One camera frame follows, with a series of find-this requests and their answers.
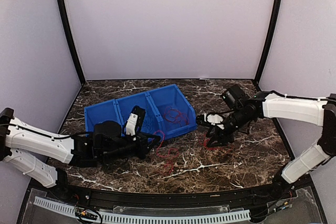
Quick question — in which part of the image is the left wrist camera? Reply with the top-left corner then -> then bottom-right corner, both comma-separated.
122,105 -> 145,141

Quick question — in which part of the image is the blue three-compartment plastic bin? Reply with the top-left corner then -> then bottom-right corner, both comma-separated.
84,84 -> 197,140

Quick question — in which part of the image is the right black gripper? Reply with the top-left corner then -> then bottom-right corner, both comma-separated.
206,106 -> 253,147

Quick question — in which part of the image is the right black frame post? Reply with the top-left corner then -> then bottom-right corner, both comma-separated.
253,0 -> 281,87

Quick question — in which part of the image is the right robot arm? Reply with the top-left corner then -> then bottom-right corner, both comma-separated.
197,89 -> 335,200

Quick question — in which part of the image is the red cable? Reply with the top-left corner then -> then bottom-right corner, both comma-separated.
153,129 -> 234,174
163,105 -> 190,126

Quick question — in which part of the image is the black front rail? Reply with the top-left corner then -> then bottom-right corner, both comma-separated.
68,184 -> 275,209

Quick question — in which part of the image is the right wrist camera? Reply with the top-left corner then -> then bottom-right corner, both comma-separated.
221,84 -> 249,110

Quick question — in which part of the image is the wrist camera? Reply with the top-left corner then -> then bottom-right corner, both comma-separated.
122,105 -> 145,141
221,84 -> 249,110

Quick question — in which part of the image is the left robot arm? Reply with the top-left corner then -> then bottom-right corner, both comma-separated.
1,106 -> 161,201

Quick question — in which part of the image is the black frame post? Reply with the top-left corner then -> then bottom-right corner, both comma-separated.
253,0 -> 281,87
57,0 -> 86,85

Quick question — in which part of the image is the left black frame post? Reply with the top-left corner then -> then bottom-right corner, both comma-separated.
57,0 -> 86,85

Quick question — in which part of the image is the white slotted cable duct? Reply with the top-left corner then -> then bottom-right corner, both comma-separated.
34,197 -> 250,223

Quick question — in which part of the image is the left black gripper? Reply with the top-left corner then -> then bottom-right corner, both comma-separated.
100,131 -> 161,164

